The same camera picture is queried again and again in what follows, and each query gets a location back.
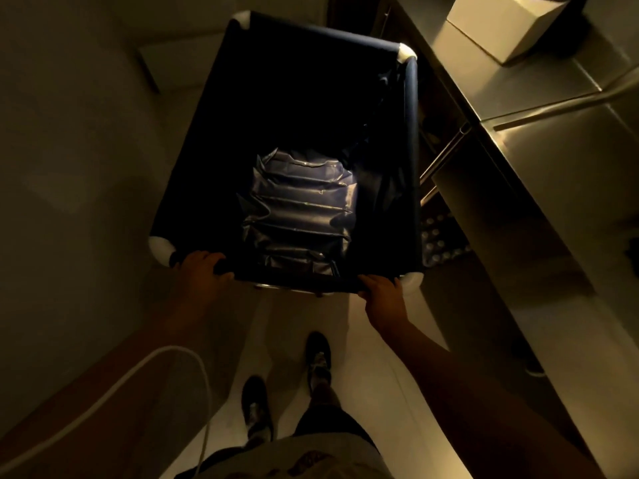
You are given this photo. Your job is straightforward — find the person's right hand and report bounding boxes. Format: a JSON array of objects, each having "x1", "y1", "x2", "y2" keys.
[{"x1": 357, "y1": 274, "x2": 410, "y2": 336}]

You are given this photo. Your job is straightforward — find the person's left hand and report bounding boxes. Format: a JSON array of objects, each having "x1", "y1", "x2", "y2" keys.
[{"x1": 172, "y1": 250, "x2": 236, "y2": 317}]

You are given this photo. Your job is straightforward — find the dark blue fabric cart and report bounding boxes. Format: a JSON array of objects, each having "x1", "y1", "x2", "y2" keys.
[{"x1": 149, "y1": 10, "x2": 426, "y2": 298}]

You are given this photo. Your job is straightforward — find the person's left forearm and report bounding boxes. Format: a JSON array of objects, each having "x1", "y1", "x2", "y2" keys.
[{"x1": 0, "y1": 296, "x2": 220, "y2": 479}]

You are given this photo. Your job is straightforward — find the person's right forearm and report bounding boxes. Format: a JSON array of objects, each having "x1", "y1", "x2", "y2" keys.
[{"x1": 375, "y1": 318, "x2": 609, "y2": 479}]

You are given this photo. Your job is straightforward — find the group of bottles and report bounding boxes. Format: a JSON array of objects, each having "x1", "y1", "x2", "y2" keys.
[{"x1": 419, "y1": 211, "x2": 473, "y2": 268}]

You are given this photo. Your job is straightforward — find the person's black right shoe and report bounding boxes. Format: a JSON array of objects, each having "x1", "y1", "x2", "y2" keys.
[{"x1": 305, "y1": 331, "x2": 332, "y2": 395}]

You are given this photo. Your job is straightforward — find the person's black shoe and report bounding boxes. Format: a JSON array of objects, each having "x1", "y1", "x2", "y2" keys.
[
  {"x1": 241, "y1": 375, "x2": 274, "y2": 443},
  {"x1": 305, "y1": 331, "x2": 332, "y2": 395}
]

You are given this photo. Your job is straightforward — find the clear air cushion packaging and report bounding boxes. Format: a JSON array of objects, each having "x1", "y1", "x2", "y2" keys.
[{"x1": 239, "y1": 148, "x2": 359, "y2": 278}]

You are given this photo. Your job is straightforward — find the person's right leg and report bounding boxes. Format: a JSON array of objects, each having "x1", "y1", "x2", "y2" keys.
[{"x1": 311, "y1": 378, "x2": 343, "y2": 409}]

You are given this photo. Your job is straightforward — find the person's black left shoe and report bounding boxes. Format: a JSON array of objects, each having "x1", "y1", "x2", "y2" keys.
[{"x1": 241, "y1": 375, "x2": 274, "y2": 443}]

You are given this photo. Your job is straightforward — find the person's beige shirt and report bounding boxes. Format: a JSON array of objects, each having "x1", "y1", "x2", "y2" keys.
[{"x1": 197, "y1": 433, "x2": 396, "y2": 479}]

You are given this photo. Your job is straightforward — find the stainless steel counter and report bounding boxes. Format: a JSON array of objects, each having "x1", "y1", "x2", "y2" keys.
[{"x1": 369, "y1": 0, "x2": 639, "y2": 462}]

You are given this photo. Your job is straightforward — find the white cardboard box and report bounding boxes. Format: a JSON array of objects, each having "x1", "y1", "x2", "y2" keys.
[{"x1": 446, "y1": 0, "x2": 570, "y2": 66}]

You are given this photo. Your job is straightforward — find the white cable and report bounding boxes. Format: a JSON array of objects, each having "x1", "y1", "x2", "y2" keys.
[{"x1": 0, "y1": 345, "x2": 214, "y2": 479}]

